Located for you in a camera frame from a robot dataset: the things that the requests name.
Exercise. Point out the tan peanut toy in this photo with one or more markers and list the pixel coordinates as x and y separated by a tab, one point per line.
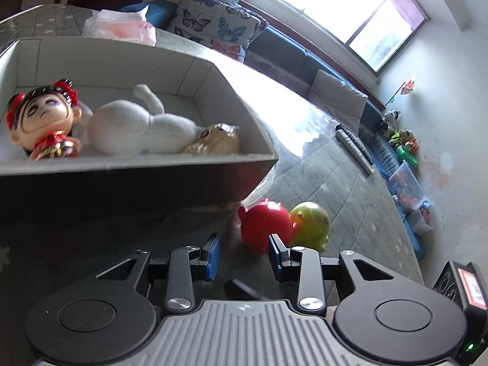
213	141

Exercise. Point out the yellow-green ball toy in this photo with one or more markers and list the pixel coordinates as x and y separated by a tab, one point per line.
310	223

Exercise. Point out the red pinwheel toy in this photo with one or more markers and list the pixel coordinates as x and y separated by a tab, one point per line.
408	85

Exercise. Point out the red ball toy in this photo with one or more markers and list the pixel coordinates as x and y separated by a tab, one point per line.
263	221

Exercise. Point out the red black doll figure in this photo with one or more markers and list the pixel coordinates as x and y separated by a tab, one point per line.
42	110

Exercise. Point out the pink tissue pack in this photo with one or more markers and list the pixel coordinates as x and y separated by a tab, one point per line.
118	28

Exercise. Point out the window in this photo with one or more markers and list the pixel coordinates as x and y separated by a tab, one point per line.
343	3

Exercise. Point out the white cushion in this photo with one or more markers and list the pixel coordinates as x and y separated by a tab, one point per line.
335	95

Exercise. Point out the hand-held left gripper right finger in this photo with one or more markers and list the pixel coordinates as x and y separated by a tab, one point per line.
275	259

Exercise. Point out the cardboard box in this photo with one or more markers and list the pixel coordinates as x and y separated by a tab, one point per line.
114	183

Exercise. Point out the clear plastic storage box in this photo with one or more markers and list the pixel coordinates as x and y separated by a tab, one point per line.
406	186

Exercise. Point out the black white plush toy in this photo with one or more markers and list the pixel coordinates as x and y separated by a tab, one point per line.
390	118

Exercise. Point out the blue sofa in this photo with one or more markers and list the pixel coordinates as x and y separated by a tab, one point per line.
289	57

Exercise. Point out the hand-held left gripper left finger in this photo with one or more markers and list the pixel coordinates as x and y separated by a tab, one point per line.
214	255

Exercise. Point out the silver remote control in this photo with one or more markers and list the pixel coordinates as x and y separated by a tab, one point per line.
352	152

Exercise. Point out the green plastic toy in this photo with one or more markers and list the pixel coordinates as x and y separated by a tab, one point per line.
408	154

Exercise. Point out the brown plush toy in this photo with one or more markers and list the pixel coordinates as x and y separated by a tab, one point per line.
402	137

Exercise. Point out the butterfly print pillow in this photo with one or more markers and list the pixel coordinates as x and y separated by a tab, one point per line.
259	23
206	26

